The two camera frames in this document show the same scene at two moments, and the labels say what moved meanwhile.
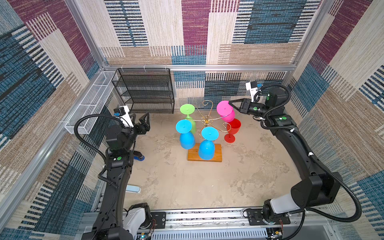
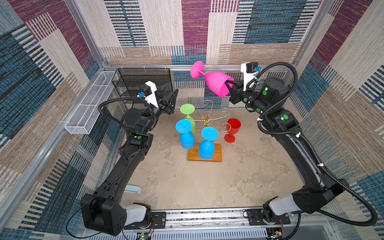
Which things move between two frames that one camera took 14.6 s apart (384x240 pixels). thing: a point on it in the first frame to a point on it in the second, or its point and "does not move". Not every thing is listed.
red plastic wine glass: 233,126 does not move
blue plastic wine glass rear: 187,139 does not move
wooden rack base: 193,154 does not move
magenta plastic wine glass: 226,111 to 215,81
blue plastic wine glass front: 207,147 does not move
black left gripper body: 138,130 to 164,108
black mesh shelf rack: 147,90 does not move
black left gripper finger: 147,119 to 172,102
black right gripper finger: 238,100 to 236,83
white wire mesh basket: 93,103 does not move
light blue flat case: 132,188 does not move
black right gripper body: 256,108 to 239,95
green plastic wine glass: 188,109 does not move
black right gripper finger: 240,110 to 232,91
